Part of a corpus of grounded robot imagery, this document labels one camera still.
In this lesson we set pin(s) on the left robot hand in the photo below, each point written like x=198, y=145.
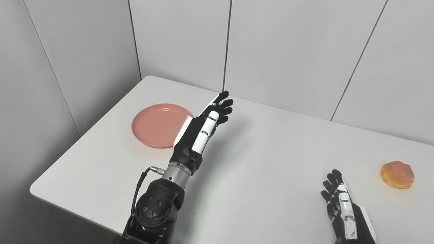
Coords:
x=200, y=135

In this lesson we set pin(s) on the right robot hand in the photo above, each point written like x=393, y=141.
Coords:
x=346, y=210

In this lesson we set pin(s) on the pink plate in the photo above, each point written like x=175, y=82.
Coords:
x=159, y=125

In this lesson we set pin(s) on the cream puff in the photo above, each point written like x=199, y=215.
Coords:
x=397, y=174

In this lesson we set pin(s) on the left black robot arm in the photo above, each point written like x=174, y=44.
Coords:
x=159, y=206

